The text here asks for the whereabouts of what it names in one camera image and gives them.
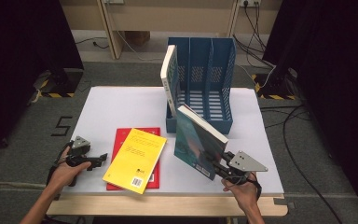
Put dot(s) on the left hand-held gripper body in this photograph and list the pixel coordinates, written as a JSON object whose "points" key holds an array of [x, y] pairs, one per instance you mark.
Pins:
{"points": [[81, 143]]}

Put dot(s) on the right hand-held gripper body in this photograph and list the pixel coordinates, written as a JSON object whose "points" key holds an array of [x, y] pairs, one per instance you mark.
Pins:
{"points": [[245, 163]]}

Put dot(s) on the red book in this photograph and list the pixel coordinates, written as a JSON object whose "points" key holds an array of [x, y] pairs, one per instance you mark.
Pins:
{"points": [[122, 137]]}

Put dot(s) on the blue three-slot file rack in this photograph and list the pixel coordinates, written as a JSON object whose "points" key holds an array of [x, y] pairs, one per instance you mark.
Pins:
{"points": [[217, 127]]}

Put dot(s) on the yellow book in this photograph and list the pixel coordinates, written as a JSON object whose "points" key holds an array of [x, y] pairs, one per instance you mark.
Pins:
{"points": [[135, 160]]}

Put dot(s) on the teal and orange book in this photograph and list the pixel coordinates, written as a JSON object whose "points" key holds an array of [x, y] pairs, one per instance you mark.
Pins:
{"points": [[192, 146]]}

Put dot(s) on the white book with picture grid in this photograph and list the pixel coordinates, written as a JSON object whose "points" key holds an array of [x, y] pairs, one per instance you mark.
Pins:
{"points": [[167, 81]]}

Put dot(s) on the person's left hand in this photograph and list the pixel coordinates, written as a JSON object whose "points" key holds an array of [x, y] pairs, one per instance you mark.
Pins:
{"points": [[65, 174]]}

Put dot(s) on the person's right hand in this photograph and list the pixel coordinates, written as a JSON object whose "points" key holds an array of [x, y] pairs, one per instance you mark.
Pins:
{"points": [[244, 194]]}

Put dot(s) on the wooden table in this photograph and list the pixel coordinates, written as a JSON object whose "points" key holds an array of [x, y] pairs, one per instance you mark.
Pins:
{"points": [[183, 207]]}

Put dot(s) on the white table cover board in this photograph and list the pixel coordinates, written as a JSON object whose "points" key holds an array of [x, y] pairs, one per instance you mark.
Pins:
{"points": [[121, 105]]}

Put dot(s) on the black stand base hazard tape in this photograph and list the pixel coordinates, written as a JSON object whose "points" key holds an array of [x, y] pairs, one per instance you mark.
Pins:
{"points": [[62, 82], [275, 88]]}

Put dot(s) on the black curtain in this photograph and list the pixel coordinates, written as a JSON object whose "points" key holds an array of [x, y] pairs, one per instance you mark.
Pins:
{"points": [[338, 77], [18, 62]]}

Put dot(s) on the brown cardboard box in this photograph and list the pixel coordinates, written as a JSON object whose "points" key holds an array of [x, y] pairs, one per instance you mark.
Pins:
{"points": [[137, 38]]}

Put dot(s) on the beige wooden desk frame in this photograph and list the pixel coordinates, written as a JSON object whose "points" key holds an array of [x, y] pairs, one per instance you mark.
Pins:
{"points": [[167, 15]]}

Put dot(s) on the white wall socket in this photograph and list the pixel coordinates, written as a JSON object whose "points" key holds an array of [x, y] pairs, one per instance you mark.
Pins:
{"points": [[250, 2]]}

